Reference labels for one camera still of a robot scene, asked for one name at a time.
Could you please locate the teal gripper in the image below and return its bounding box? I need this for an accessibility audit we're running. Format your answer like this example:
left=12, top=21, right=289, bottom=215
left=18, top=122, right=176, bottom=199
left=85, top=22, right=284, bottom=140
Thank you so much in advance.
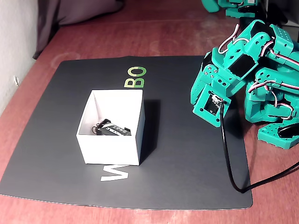
left=190, top=41, right=259, bottom=106

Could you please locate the small black battery pack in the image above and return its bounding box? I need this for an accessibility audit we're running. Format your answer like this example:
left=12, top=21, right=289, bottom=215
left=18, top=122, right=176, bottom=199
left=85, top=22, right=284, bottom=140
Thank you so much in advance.
left=92, top=118, right=133, bottom=136

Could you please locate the white cardboard box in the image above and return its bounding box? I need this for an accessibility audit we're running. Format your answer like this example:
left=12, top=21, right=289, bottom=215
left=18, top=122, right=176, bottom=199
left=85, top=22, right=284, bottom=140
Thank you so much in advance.
left=76, top=90, right=146, bottom=166

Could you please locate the dark grey curtain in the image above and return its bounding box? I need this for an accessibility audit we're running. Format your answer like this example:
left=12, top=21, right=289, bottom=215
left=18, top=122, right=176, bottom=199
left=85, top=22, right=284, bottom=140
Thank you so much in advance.
left=32, top=0, right=124, bottom=60

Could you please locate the black mat with letters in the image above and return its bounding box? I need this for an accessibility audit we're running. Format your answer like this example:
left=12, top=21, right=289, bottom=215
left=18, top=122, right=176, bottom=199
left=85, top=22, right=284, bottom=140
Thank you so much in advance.
left=0, top=55, right=254, bottom=210

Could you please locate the teal framed wrist camera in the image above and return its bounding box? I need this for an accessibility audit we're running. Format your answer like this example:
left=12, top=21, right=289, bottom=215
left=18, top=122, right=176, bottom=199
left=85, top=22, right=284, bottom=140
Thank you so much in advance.
left=192, top=84, right=232, bottom=128

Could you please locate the black camera cable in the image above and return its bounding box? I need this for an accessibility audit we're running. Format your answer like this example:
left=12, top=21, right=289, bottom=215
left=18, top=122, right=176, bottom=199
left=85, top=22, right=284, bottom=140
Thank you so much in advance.
left=218, top=100, right=299, bottom=194

